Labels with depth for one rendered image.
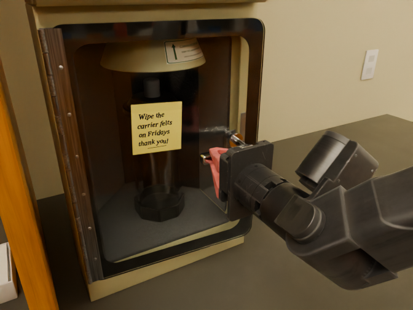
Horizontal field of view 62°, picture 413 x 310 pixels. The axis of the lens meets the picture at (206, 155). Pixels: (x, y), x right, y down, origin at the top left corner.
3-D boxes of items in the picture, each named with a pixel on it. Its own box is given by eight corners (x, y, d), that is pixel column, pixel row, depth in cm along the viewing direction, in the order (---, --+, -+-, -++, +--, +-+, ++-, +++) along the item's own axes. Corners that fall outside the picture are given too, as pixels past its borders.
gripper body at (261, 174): (265, 137, 46) (305, 158, 40) (260, 202, 50) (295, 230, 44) (223, 147, 43) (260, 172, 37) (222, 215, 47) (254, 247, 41)
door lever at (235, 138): (190, 155, 55) (189, 141, 54) (241, 145, 59) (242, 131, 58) (204, 170, 51) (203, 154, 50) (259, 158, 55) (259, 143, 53)
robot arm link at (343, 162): (297, 243, 28) (361, 289, 31) (381, 131, 28) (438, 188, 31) (245, 197, 40) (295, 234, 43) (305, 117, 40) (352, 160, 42)
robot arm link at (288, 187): (286, 245, 34) (311, 261, 38) (328, 189, 34) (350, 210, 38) (246, 210, 40) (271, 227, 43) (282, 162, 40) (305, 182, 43)
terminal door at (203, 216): (91, 280, 58) (43, 24, 40) (249, 231, 69) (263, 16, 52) (93, 283, 57) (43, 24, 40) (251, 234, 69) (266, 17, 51)
